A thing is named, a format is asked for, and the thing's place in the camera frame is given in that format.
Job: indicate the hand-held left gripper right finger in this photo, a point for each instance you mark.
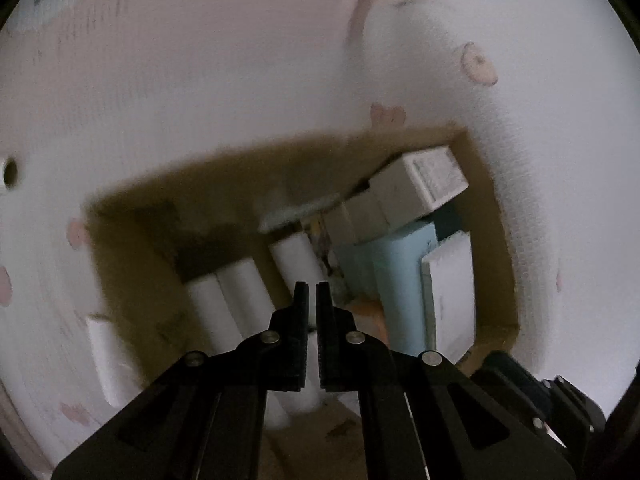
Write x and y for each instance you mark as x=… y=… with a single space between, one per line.
x=324 y=320

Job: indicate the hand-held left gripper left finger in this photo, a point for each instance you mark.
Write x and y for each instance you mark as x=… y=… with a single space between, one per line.
x=299 y=320

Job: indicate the brown cardboard box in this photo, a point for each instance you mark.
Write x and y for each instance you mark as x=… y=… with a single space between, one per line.
x=150 y=240

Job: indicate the white cylinder tube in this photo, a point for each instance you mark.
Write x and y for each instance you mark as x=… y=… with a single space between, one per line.
x=247 y=295
x=300 y=265
x=212 y=310

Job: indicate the light blue box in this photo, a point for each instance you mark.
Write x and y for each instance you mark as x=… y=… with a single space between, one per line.
x=390 y=280

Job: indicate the small grey-white carton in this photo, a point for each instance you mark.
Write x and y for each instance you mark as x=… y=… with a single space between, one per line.
x=360 y=217

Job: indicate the flat white box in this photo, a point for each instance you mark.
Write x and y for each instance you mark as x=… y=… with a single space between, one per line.
x=450 y=295

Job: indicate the white rectangular carton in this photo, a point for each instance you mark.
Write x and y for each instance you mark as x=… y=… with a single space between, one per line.
x=425 y=185

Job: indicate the white foam block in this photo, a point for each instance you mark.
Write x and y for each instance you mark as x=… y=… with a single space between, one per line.
x=107 y=355

